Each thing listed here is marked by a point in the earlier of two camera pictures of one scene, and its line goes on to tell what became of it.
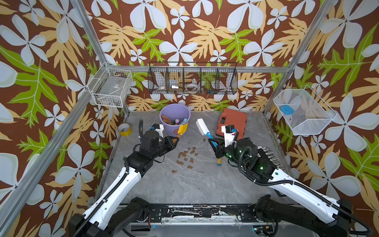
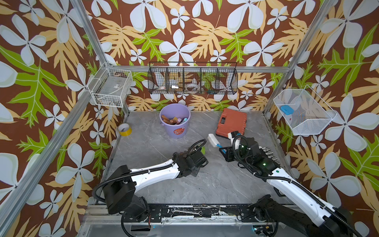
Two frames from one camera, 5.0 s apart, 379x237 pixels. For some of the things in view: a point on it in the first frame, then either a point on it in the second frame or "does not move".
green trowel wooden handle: (165, 119) does not move
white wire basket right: (304, 111) does not move
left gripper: (170, 144) -> (197, 170)
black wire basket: (192, 78) does not move
